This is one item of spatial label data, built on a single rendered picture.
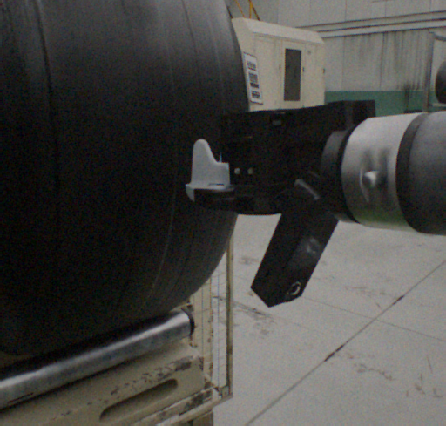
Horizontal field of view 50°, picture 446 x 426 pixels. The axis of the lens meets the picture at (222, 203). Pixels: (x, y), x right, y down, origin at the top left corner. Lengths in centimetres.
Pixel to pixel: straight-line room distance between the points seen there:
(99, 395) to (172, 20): 46
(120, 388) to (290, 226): 39
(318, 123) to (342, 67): 1235
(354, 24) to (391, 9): 94
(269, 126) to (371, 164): 10
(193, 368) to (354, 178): 49
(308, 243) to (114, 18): 27
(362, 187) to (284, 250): 9
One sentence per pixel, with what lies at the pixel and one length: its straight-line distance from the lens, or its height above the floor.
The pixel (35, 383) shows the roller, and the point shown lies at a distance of 64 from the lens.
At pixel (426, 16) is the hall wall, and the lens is 1205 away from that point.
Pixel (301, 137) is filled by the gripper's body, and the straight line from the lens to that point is 36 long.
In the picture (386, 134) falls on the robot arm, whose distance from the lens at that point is 30.
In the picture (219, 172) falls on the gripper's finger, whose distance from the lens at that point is 42.
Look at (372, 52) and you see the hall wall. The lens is 1240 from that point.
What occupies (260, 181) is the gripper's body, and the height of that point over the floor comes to 117.
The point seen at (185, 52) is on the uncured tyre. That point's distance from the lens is 50.
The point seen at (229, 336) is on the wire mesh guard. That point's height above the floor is 52.
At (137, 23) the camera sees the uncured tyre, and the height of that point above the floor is 130.
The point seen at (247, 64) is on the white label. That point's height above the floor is 127.
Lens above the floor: 123
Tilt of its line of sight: 12 degrees down
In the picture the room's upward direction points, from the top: straight up
